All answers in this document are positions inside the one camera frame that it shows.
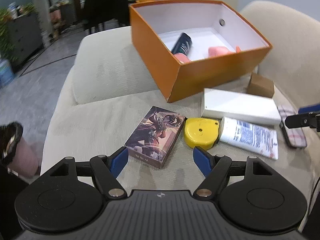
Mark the dark shampoo bottle with label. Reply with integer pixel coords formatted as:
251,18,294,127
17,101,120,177
171,33,193,56

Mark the long white box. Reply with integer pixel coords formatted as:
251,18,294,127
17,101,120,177
201,88,281,126

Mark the white blue-print tube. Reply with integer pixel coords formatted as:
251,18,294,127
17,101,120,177
219,117,279,160

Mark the pink rounded box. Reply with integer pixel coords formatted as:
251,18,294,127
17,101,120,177
208,46,234,57

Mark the orange cardboard box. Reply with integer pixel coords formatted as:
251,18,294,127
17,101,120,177
130,0,272,102

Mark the orange pointed toy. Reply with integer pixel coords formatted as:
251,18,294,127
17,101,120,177
235,46,241,53

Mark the illustrated card box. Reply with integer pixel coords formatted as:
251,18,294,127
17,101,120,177
125,106,186,168

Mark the black lined waste bin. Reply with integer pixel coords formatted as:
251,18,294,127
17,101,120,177
1,122,39,178

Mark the black chair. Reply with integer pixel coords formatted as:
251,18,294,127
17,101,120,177
83,0,130,34

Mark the plaid glasses case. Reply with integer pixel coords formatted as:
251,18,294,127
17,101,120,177
277,104,308,149

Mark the yellow tape measure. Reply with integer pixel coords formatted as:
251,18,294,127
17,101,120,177
184,118,220,150

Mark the small brown cardboard box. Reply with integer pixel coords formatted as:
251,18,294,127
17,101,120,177
246,73,274,98

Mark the blue water jug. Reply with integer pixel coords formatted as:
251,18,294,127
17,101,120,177
0,59,15,87

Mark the dark cabinet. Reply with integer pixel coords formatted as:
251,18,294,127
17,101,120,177
7,12,43,72

